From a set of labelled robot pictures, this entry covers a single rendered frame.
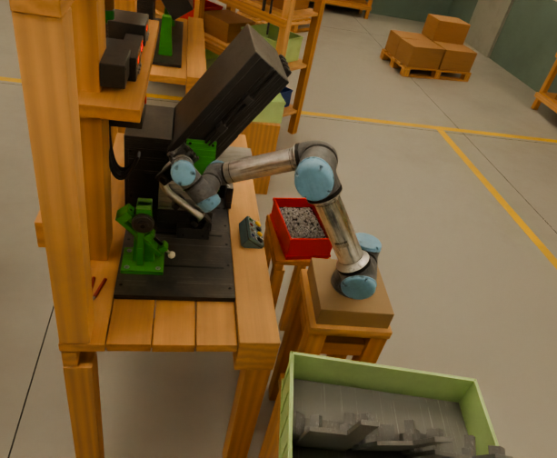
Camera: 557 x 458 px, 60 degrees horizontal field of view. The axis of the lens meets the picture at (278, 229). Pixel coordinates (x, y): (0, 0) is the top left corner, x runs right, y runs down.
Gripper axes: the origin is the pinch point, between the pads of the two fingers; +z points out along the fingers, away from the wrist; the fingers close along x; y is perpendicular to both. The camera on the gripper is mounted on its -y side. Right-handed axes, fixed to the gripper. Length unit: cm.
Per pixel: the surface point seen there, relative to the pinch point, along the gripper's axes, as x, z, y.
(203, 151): -5.1, 2.1, 8.7
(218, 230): -34.0, 7.0, -10.7
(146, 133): 13.7, 10.7, -2.6
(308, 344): -79, -33, -12
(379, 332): -92, -39, 11
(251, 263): -47.3, -11.7, -8.0
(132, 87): 28.2, -26.6, 9.4
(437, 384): -101, -67, 15
